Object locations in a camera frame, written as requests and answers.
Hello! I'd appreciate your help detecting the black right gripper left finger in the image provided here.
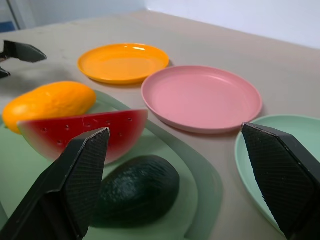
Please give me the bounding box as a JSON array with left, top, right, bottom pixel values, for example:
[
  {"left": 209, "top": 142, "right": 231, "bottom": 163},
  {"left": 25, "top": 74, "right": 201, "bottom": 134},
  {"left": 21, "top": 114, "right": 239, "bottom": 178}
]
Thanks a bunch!
[{"left": 0, "top": 127, "right": 111, "bottom": 240}]

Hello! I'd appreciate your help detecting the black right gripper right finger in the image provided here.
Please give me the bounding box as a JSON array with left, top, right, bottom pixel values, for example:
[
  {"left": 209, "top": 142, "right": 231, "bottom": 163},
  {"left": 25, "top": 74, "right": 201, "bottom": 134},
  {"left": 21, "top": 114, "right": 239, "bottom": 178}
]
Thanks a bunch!
[{"left": 240, "top": 122, "right": 320, "bottom": 240}]

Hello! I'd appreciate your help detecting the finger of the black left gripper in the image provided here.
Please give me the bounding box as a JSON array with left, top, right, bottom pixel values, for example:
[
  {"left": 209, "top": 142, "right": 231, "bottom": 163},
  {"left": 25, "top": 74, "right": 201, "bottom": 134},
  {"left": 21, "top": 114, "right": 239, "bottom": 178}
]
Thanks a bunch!
[
  {"left": 2, "top": 40, "right": 48, "bottom": 64},
  {"left": 0, "top": 66, "right": 12, "bottom": 80}
]

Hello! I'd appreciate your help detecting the light green plastic plate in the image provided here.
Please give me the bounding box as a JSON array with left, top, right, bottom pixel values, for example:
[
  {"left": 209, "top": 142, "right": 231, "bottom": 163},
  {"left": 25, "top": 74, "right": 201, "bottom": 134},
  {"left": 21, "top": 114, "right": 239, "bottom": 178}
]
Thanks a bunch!
[{"left": 234, "top": 114, "right": 320, "bottom": 235}]

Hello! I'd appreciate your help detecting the orange plastic plate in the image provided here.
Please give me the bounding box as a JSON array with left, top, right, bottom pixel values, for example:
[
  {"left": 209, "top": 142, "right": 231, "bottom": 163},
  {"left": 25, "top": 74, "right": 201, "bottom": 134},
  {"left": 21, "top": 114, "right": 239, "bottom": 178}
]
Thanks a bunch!
[{"left": 76, "top": 42, "right": 170, "bottom": 85}]

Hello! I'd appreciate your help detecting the pink plastic plate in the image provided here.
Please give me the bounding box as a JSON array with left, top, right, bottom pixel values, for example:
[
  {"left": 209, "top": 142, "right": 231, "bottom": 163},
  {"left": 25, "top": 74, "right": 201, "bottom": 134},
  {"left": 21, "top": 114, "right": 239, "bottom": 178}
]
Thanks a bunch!
[{"left": 141, "top": 65, "right": 263, "bottom": 135}]

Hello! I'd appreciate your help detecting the light green plastic tray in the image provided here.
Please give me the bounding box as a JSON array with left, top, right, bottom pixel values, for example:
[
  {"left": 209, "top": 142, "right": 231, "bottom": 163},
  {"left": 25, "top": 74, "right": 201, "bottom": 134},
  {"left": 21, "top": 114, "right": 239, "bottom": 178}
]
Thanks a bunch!
[{"left": 0, "top": 89, "right": 224, "bottom": 240}]

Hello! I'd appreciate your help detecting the yellow-orange mango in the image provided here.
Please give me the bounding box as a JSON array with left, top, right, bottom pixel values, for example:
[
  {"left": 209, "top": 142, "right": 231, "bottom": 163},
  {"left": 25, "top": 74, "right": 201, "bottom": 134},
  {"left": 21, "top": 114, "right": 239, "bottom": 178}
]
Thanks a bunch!
[{"left": 1, "top": 80, "right": 97, "bottom": 135}]

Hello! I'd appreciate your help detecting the red watermelon slice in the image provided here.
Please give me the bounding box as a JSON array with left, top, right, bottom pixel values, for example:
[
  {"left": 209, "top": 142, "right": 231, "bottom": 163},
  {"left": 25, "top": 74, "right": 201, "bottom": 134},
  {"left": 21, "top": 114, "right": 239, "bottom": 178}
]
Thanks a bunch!
[{"left": 16, "top": 108, "right": 149, "bottom": 165}]

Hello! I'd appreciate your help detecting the dark green avocado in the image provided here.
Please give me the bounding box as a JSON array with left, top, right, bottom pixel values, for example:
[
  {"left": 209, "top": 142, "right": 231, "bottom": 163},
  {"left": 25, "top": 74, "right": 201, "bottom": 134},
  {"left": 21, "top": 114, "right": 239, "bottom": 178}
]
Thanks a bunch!
[{"left": 90, "top": 154, "right": 181, "bottom": 229}]

